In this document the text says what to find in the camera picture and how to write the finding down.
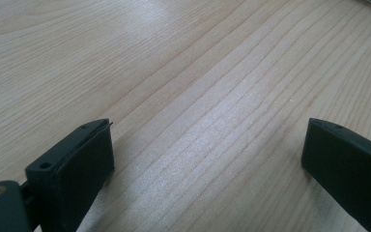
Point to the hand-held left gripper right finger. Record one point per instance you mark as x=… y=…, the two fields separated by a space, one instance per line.
x=351 y=167

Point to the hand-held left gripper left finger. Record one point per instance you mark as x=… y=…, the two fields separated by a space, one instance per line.
x=74 y=174

